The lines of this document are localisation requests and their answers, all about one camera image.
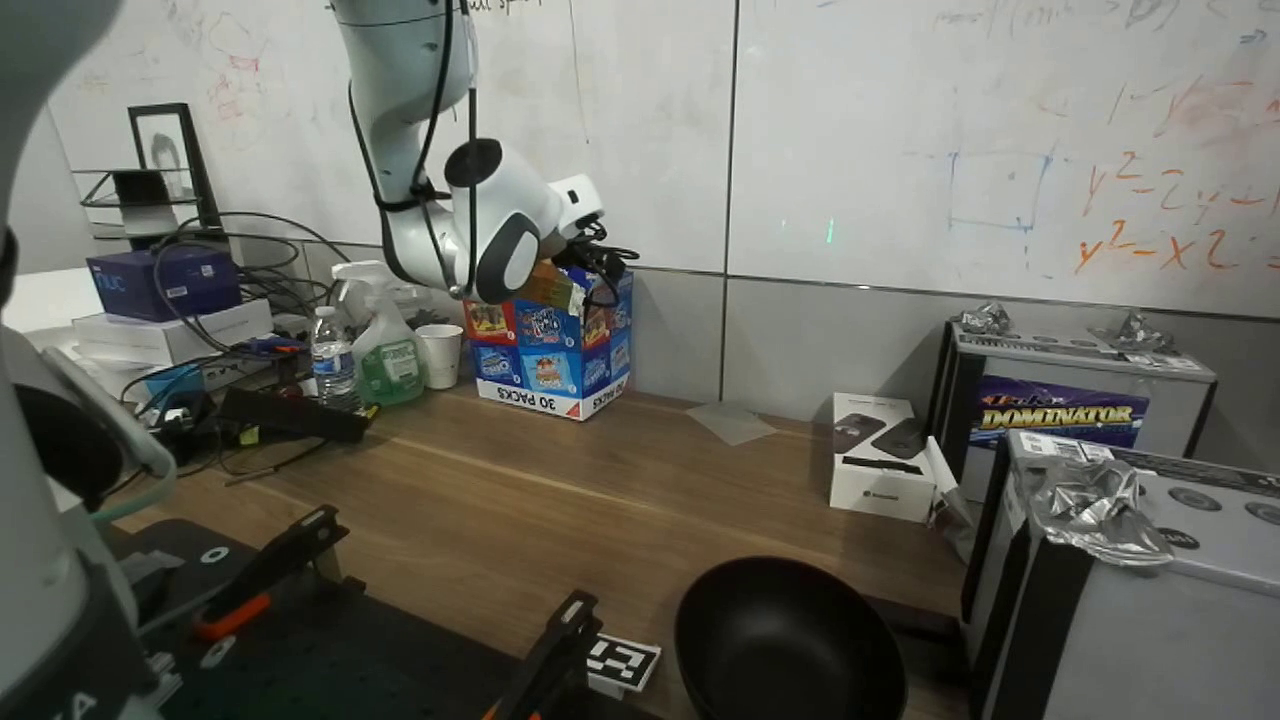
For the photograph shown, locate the black hand tool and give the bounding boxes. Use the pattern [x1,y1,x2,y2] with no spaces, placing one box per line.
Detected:
[156,383,375,462]

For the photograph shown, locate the black wire rack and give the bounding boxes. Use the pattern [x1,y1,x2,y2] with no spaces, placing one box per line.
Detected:
[78,163,224,253]

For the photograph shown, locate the white paper sheet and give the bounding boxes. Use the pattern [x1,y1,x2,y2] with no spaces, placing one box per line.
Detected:
[686,401,776,450]

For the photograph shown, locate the clear water bottle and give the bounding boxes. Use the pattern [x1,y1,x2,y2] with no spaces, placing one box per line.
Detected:
[307,303,362,413]

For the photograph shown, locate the grey Dominator battery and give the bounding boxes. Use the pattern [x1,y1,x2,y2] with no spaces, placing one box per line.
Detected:
[930,309,1221,532]

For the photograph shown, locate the white paper cup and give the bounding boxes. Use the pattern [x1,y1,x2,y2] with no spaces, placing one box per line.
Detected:
[413,320,472,390]

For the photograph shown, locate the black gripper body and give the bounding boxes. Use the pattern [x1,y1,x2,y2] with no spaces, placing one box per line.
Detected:
[558,217,643,286]

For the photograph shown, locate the plain grey battery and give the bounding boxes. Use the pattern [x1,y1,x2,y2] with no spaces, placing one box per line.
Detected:
[960,426,1280,720]

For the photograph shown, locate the dark blue carton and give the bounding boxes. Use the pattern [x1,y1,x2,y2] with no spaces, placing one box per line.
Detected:
[83,239,248,327]

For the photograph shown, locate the white phone box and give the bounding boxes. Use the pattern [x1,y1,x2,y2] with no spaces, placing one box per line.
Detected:
[823,387,960,526]

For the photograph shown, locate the blue cardboard snack box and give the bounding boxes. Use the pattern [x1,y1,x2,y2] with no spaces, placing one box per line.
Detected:
[461,260,642,423]

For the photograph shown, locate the black white fiducial tag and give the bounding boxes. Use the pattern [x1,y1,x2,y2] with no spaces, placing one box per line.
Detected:
[579,630,665,702]

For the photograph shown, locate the crumpled foil sheet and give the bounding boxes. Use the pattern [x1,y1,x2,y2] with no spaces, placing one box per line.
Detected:
[1018,431,1184,571]
[954,299,1184,362]

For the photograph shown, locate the black clamp orange handle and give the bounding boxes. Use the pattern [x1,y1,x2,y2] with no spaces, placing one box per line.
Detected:
[183,500,353,642]
[486,588,603,720]

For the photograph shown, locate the black picture frame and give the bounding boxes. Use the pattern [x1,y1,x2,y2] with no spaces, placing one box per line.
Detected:
[130,99,227,243]

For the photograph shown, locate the spray bottle green liquid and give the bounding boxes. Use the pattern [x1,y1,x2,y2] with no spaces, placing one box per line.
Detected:
[329,254,433,413]

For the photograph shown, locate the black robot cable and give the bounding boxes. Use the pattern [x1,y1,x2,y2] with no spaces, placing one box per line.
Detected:
[340,0,490,292]

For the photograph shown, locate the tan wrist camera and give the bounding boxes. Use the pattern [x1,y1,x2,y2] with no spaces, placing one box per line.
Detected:
[525,254,589,320]

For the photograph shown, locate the black round bowl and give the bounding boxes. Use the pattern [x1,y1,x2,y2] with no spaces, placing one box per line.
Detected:
[674,555,913,720]

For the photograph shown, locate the flat white box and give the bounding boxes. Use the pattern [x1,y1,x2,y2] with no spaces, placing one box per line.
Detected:
[64,294,275,370]

